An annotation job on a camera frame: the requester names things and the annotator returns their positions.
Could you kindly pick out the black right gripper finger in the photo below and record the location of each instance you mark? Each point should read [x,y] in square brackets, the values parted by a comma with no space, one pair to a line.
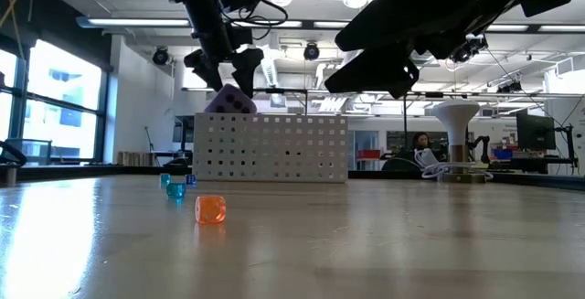
[379,75]
[384,29]

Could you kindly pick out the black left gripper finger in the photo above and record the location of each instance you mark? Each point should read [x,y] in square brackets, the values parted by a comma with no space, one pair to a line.
[246,70]
[205,72]

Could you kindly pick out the large purple foam die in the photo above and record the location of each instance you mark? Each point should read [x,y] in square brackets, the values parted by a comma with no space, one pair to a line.
[224,104]

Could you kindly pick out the small blue translucent die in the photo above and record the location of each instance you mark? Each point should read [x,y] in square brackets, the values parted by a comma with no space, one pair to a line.
[191,180]

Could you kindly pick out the small teal translucent die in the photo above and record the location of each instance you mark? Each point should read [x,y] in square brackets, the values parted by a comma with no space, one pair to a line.
[176,190]
[164,180]

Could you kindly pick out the small orange translucent die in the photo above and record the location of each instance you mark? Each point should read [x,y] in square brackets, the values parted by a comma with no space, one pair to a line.
[210,210]

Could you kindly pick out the small black background robot arm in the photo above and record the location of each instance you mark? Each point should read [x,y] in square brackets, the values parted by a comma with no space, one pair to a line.
[486,150]

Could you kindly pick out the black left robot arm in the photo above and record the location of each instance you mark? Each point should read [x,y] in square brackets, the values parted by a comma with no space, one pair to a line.
[201,11]

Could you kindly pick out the long ceiling light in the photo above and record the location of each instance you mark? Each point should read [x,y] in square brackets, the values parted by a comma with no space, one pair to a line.
[507,28]
[137,22]
[562,28]
[274,24]

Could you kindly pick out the dark background monitor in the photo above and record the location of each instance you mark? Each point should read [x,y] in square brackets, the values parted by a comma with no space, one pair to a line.
[183,130]

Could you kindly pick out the person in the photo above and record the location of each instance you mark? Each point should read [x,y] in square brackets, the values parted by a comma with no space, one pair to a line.
[420,141]

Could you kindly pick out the red storage box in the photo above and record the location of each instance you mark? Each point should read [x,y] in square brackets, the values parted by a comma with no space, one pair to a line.
[368,154]

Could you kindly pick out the white mushroom table lamp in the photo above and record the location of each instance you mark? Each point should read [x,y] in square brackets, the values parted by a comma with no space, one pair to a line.
[456,116]

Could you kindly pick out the black background office chair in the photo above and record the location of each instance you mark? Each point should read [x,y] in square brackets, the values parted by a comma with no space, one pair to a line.
[400,165]

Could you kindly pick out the white perforated metal basket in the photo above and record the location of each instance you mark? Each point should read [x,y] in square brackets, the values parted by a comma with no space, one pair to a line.
[269,178]

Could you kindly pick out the wooden blocks stack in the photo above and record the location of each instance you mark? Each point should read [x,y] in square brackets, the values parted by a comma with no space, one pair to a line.
[135,159]

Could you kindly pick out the large glass window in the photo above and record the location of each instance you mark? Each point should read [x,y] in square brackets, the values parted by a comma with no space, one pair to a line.
[64,79]

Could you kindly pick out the blue storage box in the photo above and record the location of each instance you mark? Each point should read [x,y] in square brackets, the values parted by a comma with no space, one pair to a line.
[503,154]

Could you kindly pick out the black computer monitor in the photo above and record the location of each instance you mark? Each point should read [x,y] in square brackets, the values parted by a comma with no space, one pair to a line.
[535,132]

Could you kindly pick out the black ceiling camera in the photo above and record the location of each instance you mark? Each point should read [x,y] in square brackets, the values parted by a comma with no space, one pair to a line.
[161,56]
[511,87]
[466,51]
[311,52]

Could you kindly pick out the black aluminium table frame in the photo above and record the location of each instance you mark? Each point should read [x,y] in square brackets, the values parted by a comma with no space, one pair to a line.
[91,171]

